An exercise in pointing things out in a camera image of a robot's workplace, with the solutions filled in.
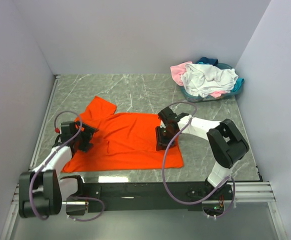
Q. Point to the orange t shirt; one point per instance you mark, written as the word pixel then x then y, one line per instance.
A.
pixel 124 141

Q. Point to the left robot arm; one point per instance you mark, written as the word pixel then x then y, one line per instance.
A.
pixel 41 190

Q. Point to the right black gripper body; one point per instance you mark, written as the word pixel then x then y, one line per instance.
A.
pixel 164 136

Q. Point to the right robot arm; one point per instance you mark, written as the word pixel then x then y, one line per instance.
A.
pixel 226 141

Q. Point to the dark blue t shirt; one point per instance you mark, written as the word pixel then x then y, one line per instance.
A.
pixel 208 61

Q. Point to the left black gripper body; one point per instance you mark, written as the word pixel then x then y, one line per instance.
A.
pixel 84 138

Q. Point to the teal t shirt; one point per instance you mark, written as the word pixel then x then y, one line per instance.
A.
pixel 238 86

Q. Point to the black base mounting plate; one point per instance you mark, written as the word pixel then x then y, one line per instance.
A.
pixel 130 196

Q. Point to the pink t shirt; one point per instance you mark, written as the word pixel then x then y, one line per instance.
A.
pixel 178 72

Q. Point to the teal plastic basket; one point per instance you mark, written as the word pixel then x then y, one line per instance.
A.
pixel 193 96

